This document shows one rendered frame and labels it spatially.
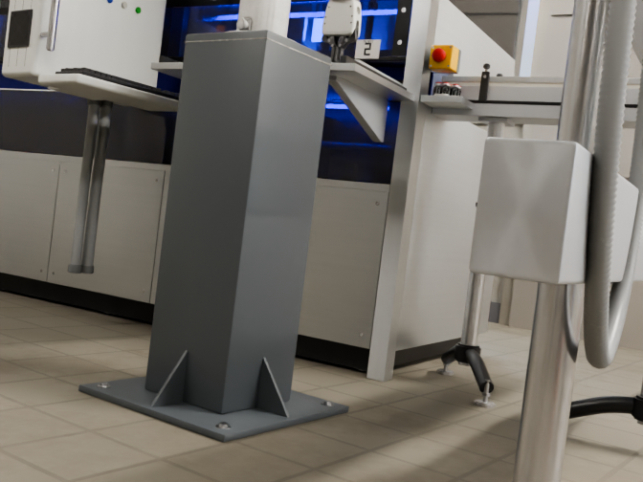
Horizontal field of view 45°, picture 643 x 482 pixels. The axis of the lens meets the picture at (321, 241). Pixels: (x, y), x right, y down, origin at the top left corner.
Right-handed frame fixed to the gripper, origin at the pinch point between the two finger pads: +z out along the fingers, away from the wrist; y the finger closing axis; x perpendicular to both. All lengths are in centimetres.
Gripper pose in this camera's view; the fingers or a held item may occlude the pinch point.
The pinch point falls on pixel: (337, 55)
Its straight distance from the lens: 217.6
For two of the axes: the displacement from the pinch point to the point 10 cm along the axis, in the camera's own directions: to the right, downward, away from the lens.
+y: -8.6, -1.2, 4.9
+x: -4.9, -0.7, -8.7
